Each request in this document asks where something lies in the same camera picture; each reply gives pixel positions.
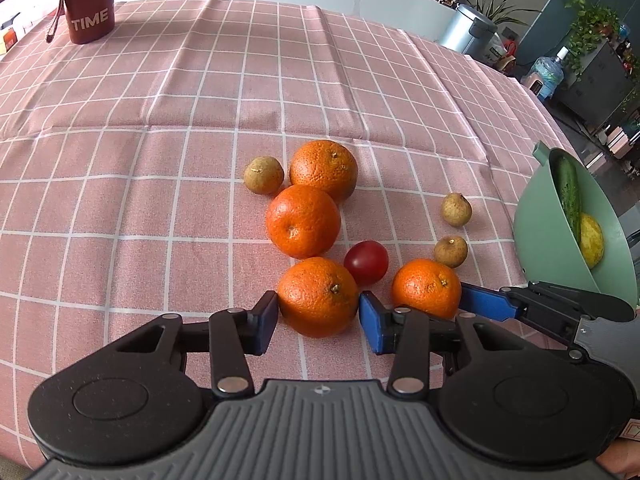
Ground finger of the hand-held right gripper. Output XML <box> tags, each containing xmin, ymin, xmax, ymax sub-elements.
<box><xmin>460</xmin><ymin>282</ymin><xmax>633</xmax><ymax>347</ymax></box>

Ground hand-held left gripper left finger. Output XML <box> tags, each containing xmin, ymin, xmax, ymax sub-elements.
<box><xmin>102</xmin><ymin>290</ymin><xmax>279</xmax><ymax>400</ymax></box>

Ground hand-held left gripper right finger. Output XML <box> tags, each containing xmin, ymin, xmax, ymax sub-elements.
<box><xmin>358</xmin><ymin>290</ymin><xmax>532</xmax><ymax>397</ymax></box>

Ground orange mandarin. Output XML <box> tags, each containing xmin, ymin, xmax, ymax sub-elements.
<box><xmin>265</xmin><ymin>184</ymin><xmax>342</xmax><ymax>257</ymax></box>
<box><xmin>277</xmin><ymin>257</ymin><xmax>360</xmax><ymax>339</ymax></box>
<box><xmin>391</xmin><ymin>258</ymin><xmax>462</xmax><ymax>321</ymax></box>
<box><xmin>289</xmin><ymin>140</ymin><xmax>359</xmax><ymax>205</ymax></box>

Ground red cherry tomato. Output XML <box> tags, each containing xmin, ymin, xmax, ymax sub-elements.
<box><xmin>343</xmin><ymin>240</ymin><xmax>390</xmax><ymax>284</ymax></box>

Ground brown longan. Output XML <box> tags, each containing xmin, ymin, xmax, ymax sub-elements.
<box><xmin>441</xmin><ymin>192</ymin><xmax>472</xmax><ymax>227</ymax></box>
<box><xmin>433</xmin><ymin>236</ymin><xmax>469</xmax><ymax>267</ymax></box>
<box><xmin>243</xmin><ymin>156</ymin><xmax>285</xmax><ymax>195</ymax></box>

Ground green bowl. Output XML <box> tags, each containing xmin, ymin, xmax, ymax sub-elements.
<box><xmin>513</xmin><ymin>141</ymin><xmax>639</xmax><ymax>312</ymax></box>

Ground yellow round fruit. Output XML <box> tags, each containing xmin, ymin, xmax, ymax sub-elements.
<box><xmin>579</xmin><ymin>212</ymin><xmax>605</xmax><ymax>269</ymax></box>

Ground green cucumber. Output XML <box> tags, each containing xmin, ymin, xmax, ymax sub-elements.
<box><xmin>548</xmin><ymin>154</ymin><xmax>582</xmax><ymax>246</ymax></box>

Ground pink checked tablecloth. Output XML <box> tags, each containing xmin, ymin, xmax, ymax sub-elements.
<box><xmin>0</xmin><ymin>0</ymin><xmax>591</xmax><ymax>471</ymax></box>

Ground blue water dispenser bottle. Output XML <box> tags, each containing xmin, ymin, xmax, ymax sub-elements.
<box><xmin>530</xmin><ymin>46</ymin><xmax>571</xmax><ymax>101</ymax></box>

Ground grey drawer cabinet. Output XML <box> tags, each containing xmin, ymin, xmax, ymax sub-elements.
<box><xmin>557</xmin><ymin>40</ymin><xmax>636</xmax><ymax>128</ymax></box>

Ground grey pedal trash can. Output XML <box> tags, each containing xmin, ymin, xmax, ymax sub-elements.
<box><xmin>440</xmin><ymin>4</ymin><xmax>498</xmax><ymax>56</ymax></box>

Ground trailing pothos plant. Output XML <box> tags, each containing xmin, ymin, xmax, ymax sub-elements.
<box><xmin>552</xmin><ymin>0</ymin><xmax>623</xmax><ymax>78</ymax></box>

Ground white side table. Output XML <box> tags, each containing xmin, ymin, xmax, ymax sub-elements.
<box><xmin>0</xmin><ymin>0</ymin><xmax>66</xmax><ymax>56</ymax></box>

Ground red tumbler with strap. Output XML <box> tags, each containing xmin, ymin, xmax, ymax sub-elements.
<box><xmin>46</xmin><ymin>0</ymin><xmax>116</xmax><ymax>45</ymax></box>

